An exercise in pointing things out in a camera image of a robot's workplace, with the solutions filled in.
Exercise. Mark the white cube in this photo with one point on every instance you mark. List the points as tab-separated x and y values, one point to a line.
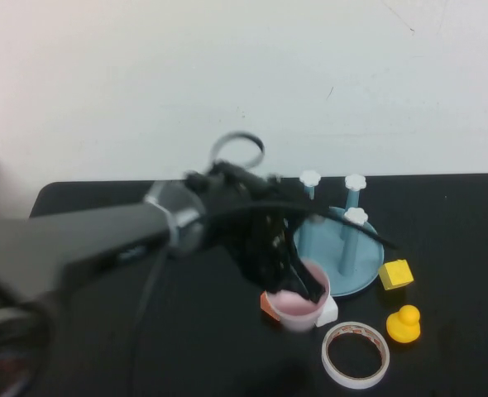
328	314

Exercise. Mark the yellow cube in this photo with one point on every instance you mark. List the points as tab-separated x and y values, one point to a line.
397	276

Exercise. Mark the pink plastic cup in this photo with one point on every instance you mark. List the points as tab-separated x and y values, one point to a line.
295	316

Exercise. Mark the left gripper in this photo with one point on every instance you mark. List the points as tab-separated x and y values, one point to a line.
248	215

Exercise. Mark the blue cup stand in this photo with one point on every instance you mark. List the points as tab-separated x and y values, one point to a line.
360	264

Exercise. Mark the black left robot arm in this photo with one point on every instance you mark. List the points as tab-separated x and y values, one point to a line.
62	248

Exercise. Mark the yellow rubber duck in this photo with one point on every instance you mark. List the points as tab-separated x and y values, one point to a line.
404	326

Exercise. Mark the orange cube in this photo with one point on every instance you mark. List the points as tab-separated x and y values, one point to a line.
266	306

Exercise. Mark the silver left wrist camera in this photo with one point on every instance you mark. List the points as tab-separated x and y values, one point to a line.
178	215

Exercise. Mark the white tape roll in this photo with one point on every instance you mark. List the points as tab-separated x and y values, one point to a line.
331	366

